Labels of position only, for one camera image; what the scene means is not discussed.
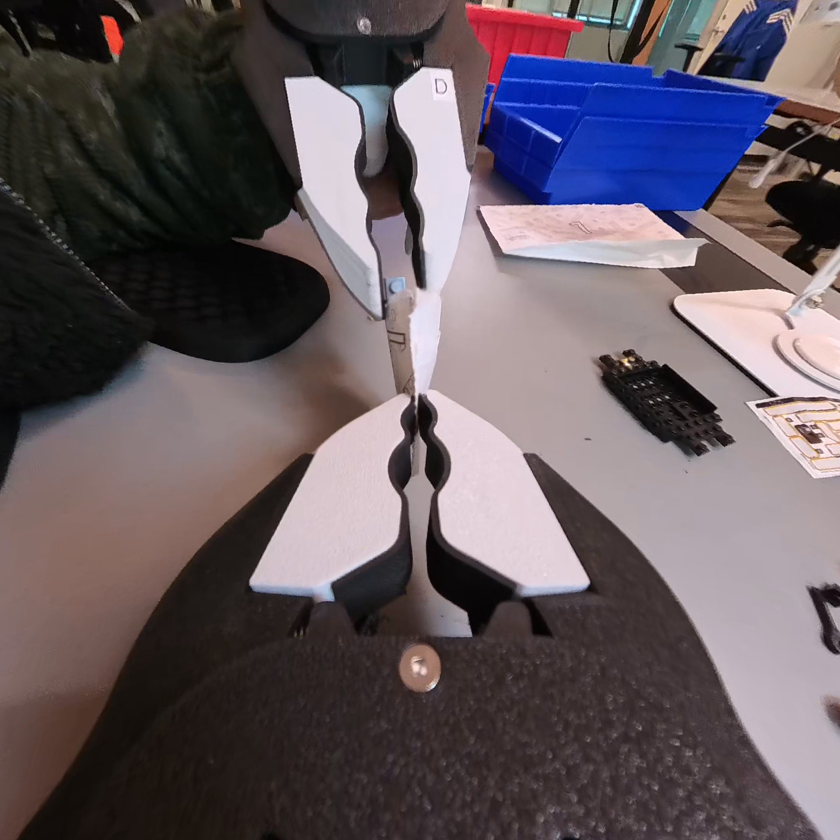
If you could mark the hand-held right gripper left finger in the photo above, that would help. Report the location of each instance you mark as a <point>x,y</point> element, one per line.
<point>328,512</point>

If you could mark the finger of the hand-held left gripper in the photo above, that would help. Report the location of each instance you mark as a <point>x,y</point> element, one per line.
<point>436,164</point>
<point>328,170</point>

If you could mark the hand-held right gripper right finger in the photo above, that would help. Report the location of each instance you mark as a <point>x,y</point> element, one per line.
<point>505,512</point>

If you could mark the small grey brick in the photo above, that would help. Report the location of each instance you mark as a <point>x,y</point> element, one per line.
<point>394,284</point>

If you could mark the small white paper bag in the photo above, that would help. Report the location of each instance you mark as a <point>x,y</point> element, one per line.
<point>425,341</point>

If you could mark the person's left forearm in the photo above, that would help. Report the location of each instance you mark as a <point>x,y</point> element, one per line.
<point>164,131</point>

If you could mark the grey desk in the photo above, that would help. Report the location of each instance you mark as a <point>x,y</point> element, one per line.
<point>197,459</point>

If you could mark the wood-top background desk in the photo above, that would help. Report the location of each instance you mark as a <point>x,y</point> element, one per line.
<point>807,106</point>

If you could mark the person's left hand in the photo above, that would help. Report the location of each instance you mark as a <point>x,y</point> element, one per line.
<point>388,197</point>

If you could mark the blue plastic bin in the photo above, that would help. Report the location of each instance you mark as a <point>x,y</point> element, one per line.
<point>630,144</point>
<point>487,108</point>

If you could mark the red plastic bin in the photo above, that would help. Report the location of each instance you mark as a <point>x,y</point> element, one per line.
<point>518,33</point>

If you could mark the black honeycomb cushion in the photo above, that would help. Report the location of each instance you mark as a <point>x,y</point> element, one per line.
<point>249,308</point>

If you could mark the opened printed paper bag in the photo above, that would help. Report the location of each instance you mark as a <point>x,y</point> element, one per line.
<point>590,236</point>

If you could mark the black toy chassis plate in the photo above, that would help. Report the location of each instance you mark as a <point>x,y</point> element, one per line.
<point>663,400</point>

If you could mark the orange traffic cone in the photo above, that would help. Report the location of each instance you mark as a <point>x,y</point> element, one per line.
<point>113,36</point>

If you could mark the white book stand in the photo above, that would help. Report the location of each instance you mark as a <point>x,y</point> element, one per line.
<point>735,328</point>

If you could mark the yellow black sticker sheet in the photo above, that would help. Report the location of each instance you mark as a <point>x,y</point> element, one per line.
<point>800,436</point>

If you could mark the cluster of black yellow bricks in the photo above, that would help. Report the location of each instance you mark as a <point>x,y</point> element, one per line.
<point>820,623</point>

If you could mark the blue jacket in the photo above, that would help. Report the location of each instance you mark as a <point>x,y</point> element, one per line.
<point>754,39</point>

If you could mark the black office chair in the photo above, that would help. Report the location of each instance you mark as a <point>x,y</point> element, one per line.
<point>807,210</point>

